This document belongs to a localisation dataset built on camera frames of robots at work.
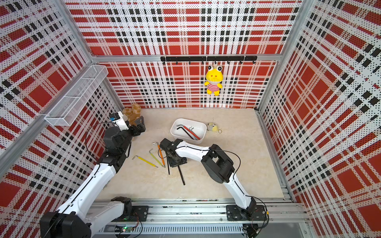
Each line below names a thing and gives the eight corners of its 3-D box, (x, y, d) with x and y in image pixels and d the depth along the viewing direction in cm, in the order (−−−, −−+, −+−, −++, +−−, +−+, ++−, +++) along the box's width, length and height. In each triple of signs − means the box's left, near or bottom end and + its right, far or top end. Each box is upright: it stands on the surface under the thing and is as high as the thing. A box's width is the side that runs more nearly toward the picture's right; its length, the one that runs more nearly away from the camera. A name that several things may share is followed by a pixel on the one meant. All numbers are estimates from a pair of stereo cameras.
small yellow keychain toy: (207, 133, 108) (207, 128, 104) (207, 127, 112) (207, 122, 108) (220, 133, 108) (221, 128, 104) (220, 127, 112) (220, 122, 108)
